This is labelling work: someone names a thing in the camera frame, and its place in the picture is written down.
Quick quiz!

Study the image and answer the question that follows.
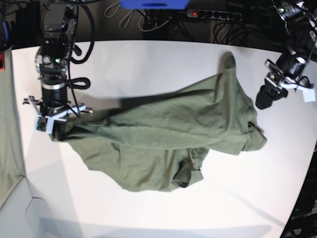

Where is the olive green t-shirt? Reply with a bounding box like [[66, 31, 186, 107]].
[[51, 52, 267, 192]]

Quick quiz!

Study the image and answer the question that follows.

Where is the blue handled tool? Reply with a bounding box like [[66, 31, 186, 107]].
[[2, 21, 11, 43]]

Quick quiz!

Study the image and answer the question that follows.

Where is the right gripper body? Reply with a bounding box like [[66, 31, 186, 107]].
[[23, 86, 94, 123]]

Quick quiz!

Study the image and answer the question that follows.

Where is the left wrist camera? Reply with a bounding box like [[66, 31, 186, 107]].
[[303, 88, 317, 103]]

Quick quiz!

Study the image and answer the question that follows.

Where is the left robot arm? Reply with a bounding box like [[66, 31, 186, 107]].
[[256, 0, 317, 110]]

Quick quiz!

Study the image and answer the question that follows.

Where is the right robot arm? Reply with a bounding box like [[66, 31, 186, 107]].
[[23, 0, 96, 141]]

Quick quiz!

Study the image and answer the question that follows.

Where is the grey curtain cloth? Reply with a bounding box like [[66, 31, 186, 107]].
[[0, 48, 26, 206]]

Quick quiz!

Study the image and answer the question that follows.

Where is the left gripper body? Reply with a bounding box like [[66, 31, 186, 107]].
[[265, 53, 315, 91]]

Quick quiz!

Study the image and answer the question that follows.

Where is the black case on floor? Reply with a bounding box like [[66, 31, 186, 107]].
[[15, 0, 42, 42]]

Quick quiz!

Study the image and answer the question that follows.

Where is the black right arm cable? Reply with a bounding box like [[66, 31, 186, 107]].
[[66, 0, 97, 117]]

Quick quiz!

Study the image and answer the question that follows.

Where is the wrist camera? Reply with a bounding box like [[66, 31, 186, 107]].
[[303, 88, 317, 103], [34, 115, 54, 134]]

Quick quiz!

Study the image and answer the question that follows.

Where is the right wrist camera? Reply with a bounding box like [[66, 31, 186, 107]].
[[34, 115, 54, 134]]

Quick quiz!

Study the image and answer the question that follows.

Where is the red black clamp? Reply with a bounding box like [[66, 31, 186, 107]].
[[0, 53, 5, 71]]

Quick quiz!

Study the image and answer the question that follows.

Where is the black power strip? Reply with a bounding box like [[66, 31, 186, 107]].
[[186, 9, 242, 22]]

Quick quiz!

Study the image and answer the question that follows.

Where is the blue box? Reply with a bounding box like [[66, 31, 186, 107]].
[[120, 0, 189, 10]]

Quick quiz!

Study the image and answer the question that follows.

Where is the white looped cable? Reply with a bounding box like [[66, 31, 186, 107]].
[[118, 9, 136, 29]]

